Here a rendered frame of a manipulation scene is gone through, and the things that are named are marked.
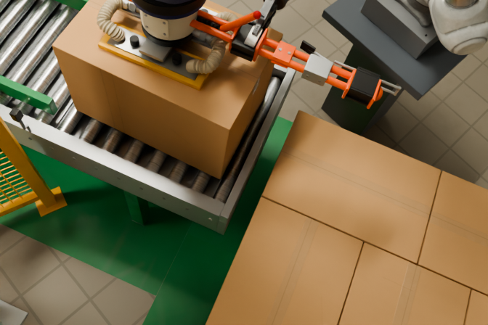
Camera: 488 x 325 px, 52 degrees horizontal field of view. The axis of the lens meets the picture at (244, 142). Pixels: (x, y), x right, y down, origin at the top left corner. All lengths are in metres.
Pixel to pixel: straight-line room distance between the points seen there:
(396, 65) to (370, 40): 0.14
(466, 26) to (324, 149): 0.65
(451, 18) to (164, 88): 0.91
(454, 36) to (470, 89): 1.34
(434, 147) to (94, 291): 1.80
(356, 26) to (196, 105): 0.81
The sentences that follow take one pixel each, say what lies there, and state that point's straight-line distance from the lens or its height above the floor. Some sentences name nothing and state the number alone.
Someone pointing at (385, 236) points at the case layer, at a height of 0.54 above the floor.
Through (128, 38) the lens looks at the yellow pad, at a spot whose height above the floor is 0.98.
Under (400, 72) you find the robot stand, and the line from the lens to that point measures 1.97.
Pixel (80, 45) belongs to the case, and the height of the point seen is 0.95.
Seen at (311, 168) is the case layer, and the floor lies 0.54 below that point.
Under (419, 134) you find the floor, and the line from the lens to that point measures 2.80.
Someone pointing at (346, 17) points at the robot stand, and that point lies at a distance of 2.05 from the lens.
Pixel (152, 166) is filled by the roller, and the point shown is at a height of 0.55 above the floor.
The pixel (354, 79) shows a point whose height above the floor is 1.10.
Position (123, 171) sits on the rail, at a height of 0.60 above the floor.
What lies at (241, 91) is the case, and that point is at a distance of 1.53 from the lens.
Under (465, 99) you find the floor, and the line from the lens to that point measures 3.04.
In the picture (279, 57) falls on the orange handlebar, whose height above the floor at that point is 1.10.
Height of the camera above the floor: 2.25
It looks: 64 degrees down
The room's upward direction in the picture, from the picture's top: 14 degrees clockwise
